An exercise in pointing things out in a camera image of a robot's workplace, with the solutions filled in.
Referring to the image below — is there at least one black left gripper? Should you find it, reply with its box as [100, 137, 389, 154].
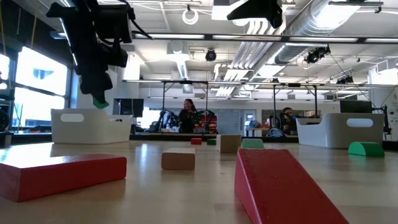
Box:
[67, 4, 135, 103]

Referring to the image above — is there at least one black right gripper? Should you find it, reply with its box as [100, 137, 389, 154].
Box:
[226, 0, 284, 29]

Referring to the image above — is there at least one small green wooden block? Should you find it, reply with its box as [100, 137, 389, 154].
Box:
[91, 96, 110, 110]

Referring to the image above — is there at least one green rectangular wooden block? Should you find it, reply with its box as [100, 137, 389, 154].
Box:
[241, 138, 265, 149]

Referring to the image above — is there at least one large red wedge block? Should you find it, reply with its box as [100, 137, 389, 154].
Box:
[234, 148, 349, 224]

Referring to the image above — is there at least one green half-round wooden block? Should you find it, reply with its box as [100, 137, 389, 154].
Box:
[348, 141, 386, 157]

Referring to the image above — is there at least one LED light bar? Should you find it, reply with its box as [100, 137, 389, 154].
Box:
[49, 30, 398, 44]

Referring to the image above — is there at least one person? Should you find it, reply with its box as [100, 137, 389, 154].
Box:
[281, 107, 299, 135]
[178, 98, 199, 134]

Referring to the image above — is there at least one natural wooden rectangular block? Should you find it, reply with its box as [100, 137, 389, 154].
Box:
[161, 147, 196, 170]

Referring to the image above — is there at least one black computer monitor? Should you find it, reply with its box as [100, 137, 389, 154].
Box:
[340, 99, 373, 114]

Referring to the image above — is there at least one white plastic bin with handles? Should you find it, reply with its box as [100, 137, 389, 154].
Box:
[51, 108, 134, 145]
[295, 112, 385, 149]

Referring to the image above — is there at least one black aluminium gantry frame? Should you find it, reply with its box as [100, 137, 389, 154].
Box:
[161, 80, 209, 121]
[272, 83, 318, 121]

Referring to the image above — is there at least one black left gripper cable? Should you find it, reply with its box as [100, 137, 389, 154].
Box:
[123, 0, 154, 40]

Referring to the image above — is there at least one white coiled cable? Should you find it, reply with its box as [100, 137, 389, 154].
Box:
[182, 7, 200, 26]

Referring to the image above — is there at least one black ceiling camera cluster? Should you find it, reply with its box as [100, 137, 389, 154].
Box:
[335, 75, 354, 85]
[303, 45, 331, 65]

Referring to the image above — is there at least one black aluminium table frame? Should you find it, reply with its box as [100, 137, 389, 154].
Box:
[0, 132, 398, 152]

